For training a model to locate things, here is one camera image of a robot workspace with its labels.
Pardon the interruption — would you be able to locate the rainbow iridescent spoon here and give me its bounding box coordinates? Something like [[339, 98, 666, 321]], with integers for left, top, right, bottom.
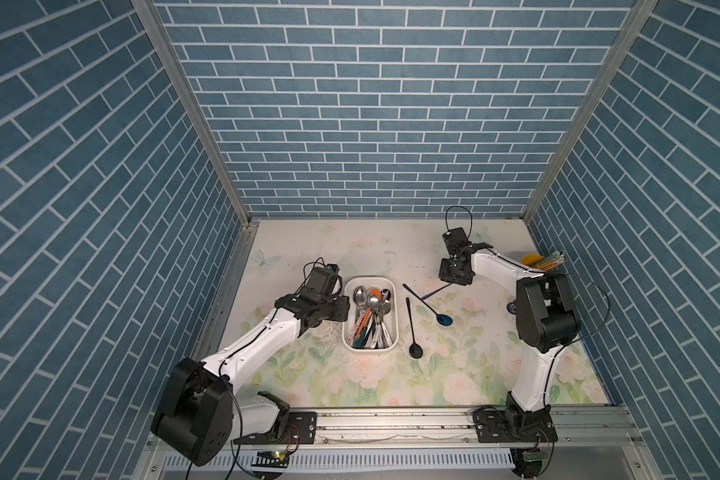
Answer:
[[420, 282, 453, 300]]

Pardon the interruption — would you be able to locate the silver spoon green marbled handle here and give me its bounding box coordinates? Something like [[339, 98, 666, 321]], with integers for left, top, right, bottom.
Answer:
[[348, 285, 368, 347]]

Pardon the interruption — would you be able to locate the blue green handled spoon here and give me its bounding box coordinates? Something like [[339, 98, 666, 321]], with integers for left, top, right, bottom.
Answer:
[[402, 283, 453, 327]]

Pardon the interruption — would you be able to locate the orange spoon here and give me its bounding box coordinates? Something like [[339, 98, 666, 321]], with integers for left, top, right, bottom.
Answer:
[[354, 288, 382, 349]]

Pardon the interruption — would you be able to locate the white plastic storage box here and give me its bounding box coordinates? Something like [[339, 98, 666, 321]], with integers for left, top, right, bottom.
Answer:
[[342, 276, 400, 353]]

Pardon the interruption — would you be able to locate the silver spoon hello kitty handle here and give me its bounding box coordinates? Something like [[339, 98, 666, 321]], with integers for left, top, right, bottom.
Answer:
[[381, 289, 396, 349]]

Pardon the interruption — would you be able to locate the black spoon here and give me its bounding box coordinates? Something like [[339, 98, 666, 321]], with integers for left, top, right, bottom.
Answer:
[[405, 298, 423, 360]]

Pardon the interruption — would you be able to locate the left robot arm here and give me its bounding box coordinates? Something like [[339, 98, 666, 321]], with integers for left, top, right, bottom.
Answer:
[[150, 294, 350, 466]]

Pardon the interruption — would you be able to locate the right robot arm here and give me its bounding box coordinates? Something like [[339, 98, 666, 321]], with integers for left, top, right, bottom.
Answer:
[[438, 229, 581, 443]]

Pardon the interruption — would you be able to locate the yellow cup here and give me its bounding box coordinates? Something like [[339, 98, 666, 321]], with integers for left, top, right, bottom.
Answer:
[[521, 254, 544, 267]]

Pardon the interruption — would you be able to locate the floral table mat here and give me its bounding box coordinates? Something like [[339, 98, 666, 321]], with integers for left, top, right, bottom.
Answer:
[[212, 219, 610, 409]]

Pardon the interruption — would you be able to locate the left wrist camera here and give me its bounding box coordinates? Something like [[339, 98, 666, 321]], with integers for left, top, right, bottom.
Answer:
[[301, 264, 342, 303]]

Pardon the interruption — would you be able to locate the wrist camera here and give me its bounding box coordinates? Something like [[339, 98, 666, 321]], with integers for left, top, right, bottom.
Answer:
[[442, 227, 471, 257], [301, 264, 342, 303]]

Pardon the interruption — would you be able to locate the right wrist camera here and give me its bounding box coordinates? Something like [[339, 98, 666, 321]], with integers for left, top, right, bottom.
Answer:
[[442, 227, 471, 257]]

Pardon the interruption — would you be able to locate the aluminium front rail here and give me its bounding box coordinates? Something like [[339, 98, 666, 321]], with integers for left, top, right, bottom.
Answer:
[[146, 407, 646, 451]]

